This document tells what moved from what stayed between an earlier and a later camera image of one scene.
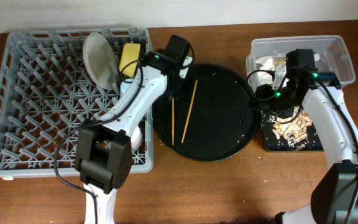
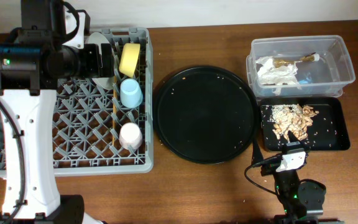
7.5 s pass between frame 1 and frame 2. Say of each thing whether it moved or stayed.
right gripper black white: moved
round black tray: stayed
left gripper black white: moved
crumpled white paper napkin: stayed
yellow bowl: stayed
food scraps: stayed
